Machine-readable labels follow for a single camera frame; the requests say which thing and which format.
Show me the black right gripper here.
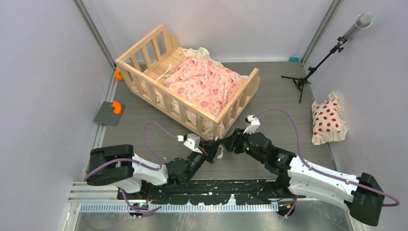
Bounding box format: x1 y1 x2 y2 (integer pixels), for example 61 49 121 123
220 128 267 164

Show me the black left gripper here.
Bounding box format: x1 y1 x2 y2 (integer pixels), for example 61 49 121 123
183 138 221 182

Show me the pink unicorn print cushion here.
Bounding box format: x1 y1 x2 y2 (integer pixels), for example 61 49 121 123
156 47 248 117

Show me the wooden slatted pet bed frame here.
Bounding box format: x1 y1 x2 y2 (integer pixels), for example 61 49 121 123
116 24 260 140

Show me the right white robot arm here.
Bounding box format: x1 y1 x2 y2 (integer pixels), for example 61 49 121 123
222 129 384 227

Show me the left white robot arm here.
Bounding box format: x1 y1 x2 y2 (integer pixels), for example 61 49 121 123
84 140 221 199

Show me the white strawberry print pillow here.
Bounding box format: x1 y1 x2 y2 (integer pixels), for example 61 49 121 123
311 92 348 145

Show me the small teal block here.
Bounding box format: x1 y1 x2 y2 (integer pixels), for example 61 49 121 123
289 57 300 62

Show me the orange arch toy block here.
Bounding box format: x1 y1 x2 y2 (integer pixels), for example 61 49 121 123
111 101 123 115

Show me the grey building block plate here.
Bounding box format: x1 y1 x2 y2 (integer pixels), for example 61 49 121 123
93 102 126 126

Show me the orange and green toy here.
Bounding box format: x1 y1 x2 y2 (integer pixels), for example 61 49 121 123
115 69 124 81

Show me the microphone on black stand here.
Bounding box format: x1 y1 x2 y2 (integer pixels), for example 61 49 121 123
281 13 374 103

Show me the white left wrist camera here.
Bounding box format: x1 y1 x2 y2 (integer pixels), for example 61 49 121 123
183 133 203 154

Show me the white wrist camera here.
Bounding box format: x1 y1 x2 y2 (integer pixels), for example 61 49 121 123
244 115 260 134
183 133 203 154

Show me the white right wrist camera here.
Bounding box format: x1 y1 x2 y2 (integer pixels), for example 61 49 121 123
244 115 260 134

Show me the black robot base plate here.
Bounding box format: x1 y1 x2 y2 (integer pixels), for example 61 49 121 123
125 180 294 205

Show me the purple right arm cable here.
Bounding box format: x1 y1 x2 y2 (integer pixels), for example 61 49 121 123
254 107 400 218

